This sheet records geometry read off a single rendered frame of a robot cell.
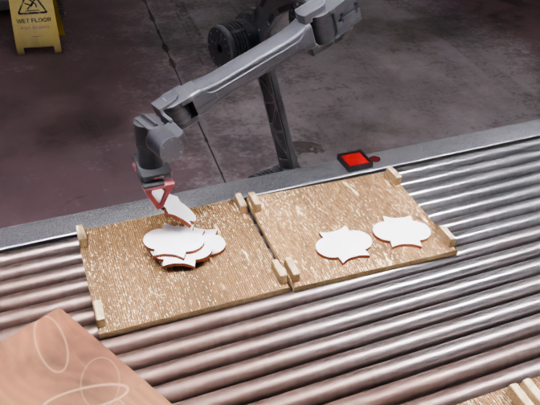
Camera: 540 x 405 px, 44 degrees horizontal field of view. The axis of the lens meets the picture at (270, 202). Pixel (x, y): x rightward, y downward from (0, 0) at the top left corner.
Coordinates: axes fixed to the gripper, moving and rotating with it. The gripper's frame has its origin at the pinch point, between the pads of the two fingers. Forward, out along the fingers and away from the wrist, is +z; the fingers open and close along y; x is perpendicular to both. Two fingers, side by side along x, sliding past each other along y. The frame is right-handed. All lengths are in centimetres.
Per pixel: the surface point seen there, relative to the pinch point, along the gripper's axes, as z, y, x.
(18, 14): 78, 347, 11
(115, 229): 12.1, 7.3, 9.0
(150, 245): 8.3, -6.2, 3.5
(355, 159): 13, 15, -60
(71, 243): 13.9, 8.2, 19.4
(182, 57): 106, 302, -88
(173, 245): 8.3, -8.1, -1.4
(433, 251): 12, -28, -58
